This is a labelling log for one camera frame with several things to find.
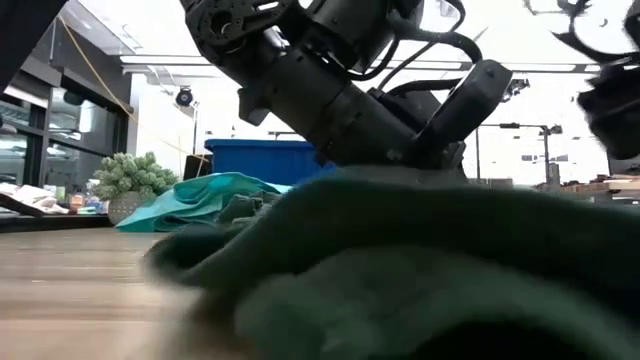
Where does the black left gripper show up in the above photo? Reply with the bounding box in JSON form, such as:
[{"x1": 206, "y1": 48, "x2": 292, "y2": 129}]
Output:
[{"x1": 319, "y1": 59, "x2": 514, "y2": 171}]

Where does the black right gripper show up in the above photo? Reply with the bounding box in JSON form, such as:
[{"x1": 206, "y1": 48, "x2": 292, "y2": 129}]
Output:
[{"x1": 576, "y1": 0, "x2": 640, "y2": 162}]

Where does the dark green knit garment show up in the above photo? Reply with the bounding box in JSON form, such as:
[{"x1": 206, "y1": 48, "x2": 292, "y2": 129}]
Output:
[{"x1": 142, "y1": 167, "x2": 640, "y2": 360}]

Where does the teal shirt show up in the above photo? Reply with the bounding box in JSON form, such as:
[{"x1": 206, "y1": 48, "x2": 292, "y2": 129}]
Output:
[{"x1": 115, "y1": 172, "x2": 295, "y2": 234}]

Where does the wooden workbench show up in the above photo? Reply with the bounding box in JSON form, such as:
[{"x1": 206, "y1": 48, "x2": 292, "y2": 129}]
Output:
[{"x1": 559, "y1": 174, "x2": 640, "y2": 201}]

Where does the black metal gantry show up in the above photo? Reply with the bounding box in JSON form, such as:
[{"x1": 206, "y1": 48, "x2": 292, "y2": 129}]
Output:
[{"x1": 474, "y1": 122, "x2": 564, "y2": 186}]

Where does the blue plastic bin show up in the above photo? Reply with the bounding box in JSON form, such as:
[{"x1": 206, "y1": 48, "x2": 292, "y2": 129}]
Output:
[{"x1": 204, "y1": 138, "x2": 341, "y2": 187}]

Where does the black speaker box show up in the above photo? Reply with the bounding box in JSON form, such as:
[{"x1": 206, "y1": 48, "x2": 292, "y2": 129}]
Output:
[{"x1": 183, "y1": 153, "x2": 214, "y2": 181}]

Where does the potted green succulent plant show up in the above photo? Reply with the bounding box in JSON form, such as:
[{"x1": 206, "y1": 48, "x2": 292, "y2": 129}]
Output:
[{"x1": 91, "y1": 151, "x2": 180, "y2": 226}]

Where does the white crumpled cloth pile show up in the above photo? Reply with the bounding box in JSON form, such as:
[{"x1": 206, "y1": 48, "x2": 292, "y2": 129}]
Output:
[{"x1": 0, "y1": 182, "x2": 70, "y2": 217}]

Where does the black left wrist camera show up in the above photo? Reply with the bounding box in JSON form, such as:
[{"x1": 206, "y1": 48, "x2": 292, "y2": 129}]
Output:
[{"x1": 309, "y1": 0, "x2": 427, "y2": 71}]

